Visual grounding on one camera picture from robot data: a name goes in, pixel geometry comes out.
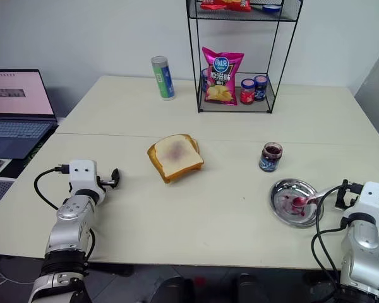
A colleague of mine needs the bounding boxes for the plain bread slice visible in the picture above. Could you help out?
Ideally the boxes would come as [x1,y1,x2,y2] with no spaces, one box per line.
[147,134,205,185]

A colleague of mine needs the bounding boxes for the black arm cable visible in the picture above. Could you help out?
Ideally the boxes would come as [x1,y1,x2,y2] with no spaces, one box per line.
[311,179,363,294]
[33,163,71,210]

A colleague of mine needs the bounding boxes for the pink potato chip bag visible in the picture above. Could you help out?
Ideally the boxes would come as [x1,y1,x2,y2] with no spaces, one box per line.
[202,46,245,107]

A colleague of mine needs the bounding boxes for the blue lid jar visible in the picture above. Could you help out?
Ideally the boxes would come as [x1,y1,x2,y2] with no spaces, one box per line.
[253,74,268,102]

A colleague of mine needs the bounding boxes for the green blue cylindrical can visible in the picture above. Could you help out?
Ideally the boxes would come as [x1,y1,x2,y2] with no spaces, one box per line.
[150,56,176,102]

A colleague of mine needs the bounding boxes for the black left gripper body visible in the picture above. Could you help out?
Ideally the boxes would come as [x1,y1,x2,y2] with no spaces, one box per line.
[95,175,113,192]

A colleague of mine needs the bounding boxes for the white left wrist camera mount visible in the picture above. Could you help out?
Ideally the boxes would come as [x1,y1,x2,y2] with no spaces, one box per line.
[68,159,99,194]

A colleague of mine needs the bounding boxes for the blue lidded jar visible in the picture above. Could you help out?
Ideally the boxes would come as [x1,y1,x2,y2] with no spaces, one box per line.
[200,68,210,93]

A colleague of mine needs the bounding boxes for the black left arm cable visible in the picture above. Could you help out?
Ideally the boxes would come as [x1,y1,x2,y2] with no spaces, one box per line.
[33,163,71,210]

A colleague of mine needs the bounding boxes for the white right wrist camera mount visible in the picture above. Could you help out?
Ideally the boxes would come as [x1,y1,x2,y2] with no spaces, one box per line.
[343,181,379,227]

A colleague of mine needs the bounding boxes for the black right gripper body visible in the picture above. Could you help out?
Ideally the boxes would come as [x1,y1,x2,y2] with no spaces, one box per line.
[342,190,361,210]

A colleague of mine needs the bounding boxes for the red snack bag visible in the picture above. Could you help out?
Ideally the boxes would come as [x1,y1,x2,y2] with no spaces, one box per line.
[200,0,252,13]

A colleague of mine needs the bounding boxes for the dark rounded shape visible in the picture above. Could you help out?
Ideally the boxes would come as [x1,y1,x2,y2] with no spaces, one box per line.
[152,275,195,303]

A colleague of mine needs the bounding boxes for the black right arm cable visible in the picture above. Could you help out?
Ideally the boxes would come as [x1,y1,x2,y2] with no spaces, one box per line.
[311,179,363,294]

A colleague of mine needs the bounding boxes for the open laptop computer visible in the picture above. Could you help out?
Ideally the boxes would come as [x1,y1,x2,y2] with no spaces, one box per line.
[0,69,59,160]

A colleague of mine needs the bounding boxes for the metal spoon with jam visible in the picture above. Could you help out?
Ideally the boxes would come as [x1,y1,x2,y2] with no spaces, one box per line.
[291,186,335,209]

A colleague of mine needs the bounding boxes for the open blueberry jam jar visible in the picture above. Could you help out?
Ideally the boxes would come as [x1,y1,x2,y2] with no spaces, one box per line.
[259,141,284,173]

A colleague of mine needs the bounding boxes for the black wire shelf rack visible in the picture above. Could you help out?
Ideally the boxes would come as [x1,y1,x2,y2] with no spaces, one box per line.
[186,0,304,114]

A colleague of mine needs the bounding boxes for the white bread slice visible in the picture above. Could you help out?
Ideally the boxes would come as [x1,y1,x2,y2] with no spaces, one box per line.
[153,134,205,177]

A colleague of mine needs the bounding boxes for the red lid jar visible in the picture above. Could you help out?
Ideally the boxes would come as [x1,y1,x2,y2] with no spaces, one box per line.
[240,78,256,106]

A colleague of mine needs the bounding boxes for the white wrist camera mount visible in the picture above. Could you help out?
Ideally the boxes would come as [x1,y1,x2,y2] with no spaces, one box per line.
[343,181,379,227]
[68,159,99,194]

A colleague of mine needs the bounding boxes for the thin white cable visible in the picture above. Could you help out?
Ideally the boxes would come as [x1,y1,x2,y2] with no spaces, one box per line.
[0,260,39,287]

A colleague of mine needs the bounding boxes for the round steel plate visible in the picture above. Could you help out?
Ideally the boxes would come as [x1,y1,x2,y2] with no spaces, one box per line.
[270,178,325,229]

